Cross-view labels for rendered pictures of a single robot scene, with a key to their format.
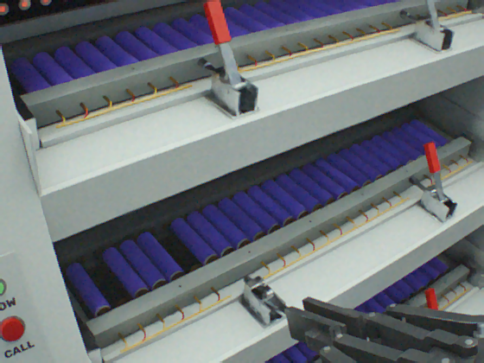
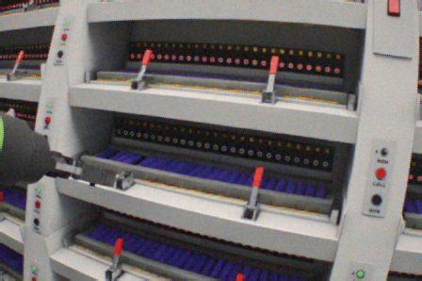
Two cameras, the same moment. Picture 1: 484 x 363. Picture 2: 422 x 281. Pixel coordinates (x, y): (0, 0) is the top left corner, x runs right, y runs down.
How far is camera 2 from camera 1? 71 cm
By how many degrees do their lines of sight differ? 57
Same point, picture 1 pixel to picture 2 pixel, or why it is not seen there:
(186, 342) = not seen: hidden behind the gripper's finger
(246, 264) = (139, 172)
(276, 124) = (142, 98)
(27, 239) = (61, 97)
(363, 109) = (193, 113)
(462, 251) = not seen: outside the picture
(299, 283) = (147, 190)
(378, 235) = (204, 203)
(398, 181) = (246, 190)
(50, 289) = (59, 115)
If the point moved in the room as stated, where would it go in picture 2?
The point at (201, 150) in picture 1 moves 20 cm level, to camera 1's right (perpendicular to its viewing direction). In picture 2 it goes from (113, 95) to (157, 91)
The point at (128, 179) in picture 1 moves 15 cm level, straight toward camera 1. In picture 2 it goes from (90, 93) to (26, 80)
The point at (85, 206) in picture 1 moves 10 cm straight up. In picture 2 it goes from (79, 97) to (88, 54)
